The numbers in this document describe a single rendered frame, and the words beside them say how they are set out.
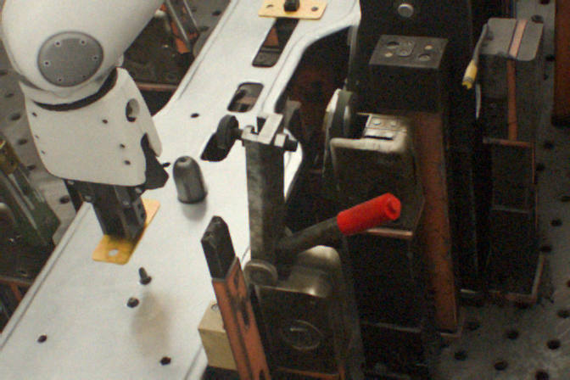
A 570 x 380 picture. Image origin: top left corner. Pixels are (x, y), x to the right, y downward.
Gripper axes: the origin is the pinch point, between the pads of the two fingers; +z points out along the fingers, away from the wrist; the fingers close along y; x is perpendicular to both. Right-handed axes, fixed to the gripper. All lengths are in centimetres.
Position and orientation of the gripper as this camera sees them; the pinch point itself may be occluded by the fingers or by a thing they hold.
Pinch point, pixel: (120, 210)
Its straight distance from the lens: 102.8
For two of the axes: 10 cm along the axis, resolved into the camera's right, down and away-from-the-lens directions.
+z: 1.5, 7.2, 6.7
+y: -9.4, -1.1, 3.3
